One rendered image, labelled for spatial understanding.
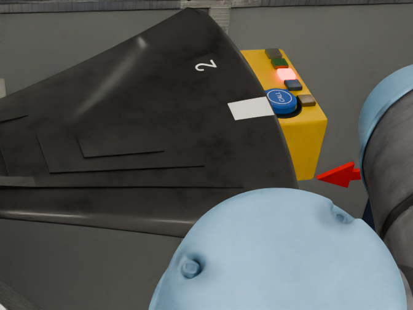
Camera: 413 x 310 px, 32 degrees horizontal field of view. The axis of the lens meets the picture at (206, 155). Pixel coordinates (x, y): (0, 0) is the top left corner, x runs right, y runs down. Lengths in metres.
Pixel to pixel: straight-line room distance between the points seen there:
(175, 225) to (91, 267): 1.14
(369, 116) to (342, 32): 1.01
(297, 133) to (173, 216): 0.37
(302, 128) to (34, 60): 0.59
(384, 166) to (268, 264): 0.15
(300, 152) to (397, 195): 0.51
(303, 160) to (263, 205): 0.62
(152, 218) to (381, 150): 0.17
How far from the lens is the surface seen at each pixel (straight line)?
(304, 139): 0.83
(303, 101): 0.84
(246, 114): 0.54
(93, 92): 0.55
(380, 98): 0.40
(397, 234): 0.33
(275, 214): 0.23
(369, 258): 0.23
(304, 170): 0.86
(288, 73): 0.88
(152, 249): 1.60
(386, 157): 0.36
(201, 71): 0.56
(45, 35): 1.25
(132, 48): 0.58
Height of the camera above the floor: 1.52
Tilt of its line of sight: 38 degrees down
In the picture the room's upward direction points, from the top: 8 degrees clockwise
